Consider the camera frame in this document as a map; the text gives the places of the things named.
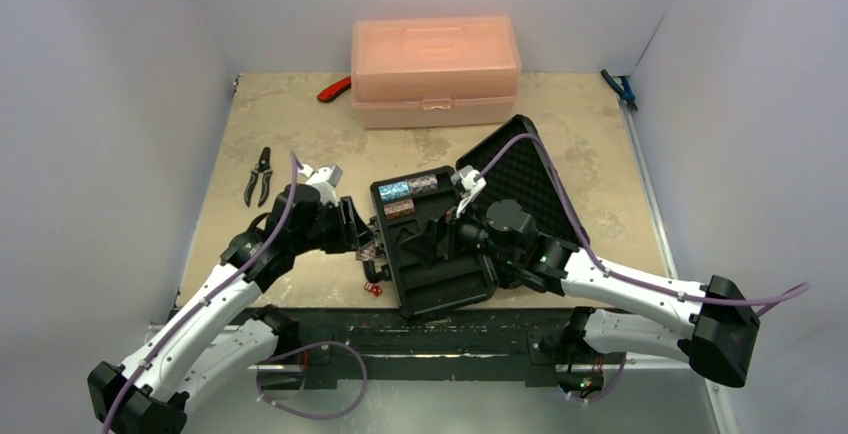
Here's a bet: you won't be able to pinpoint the blue poker chip stack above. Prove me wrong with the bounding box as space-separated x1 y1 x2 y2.
377 181 411 202

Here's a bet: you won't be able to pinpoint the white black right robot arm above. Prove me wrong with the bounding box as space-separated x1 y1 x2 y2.
398 200 760 388

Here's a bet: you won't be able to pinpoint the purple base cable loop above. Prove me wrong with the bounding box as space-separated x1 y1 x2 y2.
256 341 368 420

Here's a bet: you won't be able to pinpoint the black metal base frame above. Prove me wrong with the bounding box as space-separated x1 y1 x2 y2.
233 308 639 392

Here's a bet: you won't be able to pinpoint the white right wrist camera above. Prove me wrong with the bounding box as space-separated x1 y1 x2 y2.
450 165 486 218

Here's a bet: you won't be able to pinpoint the black handled pruning shears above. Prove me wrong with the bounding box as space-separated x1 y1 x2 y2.
243 146 273 207

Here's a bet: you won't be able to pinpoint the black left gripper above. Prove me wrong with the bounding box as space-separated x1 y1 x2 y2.
291 195 375 255

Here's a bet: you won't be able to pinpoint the black plastic poker case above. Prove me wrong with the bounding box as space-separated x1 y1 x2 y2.
370 115 585 318

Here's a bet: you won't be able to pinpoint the blue handled pliers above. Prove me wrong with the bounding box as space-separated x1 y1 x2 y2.
600 69 638 111

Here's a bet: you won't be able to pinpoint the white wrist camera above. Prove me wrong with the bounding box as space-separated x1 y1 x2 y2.
303 164 343 205
450 165 486 218

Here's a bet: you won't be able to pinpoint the translucent pink plastic toolbox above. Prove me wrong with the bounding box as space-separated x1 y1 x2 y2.
350 16 522 129

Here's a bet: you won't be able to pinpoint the red handled utility knife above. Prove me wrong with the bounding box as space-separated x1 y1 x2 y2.
316 76 352 103

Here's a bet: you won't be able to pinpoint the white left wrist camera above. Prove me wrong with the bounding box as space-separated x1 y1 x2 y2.
303 164 343 205

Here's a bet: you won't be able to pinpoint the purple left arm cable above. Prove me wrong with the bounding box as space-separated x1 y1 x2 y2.
99 151 316 434

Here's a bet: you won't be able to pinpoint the red dice pair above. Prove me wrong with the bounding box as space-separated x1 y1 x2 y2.
363 282 383 297

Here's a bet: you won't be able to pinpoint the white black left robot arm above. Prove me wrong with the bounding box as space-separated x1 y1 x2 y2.
87 183 373 433

